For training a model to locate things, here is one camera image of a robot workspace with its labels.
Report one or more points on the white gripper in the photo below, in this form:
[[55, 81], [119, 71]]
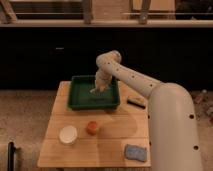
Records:
[[102, 81]]

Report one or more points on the grey towel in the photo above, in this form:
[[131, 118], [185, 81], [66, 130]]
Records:
[[99, 97]]

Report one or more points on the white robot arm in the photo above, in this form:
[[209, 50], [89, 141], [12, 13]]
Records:
[[173, 129]]

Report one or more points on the green plastic tray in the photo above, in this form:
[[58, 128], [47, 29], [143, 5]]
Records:
[[79, 97]]

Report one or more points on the orange small cup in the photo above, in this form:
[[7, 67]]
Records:
[[92, 128]]

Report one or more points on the black and tan brush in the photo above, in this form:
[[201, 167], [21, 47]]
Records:
[[136, 101]]

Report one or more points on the white round bowl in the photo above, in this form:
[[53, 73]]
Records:
[[68, 135]]

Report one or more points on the wooden folding table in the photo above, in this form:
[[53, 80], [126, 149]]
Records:
[[128, 124]]

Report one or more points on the blue sponge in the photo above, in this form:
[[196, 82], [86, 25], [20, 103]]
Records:
[[135, 152]]

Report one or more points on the wooden railing shelf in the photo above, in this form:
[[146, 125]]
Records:
[[106, 13]]

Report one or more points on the black chair post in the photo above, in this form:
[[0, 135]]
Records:
[[11, 152]]

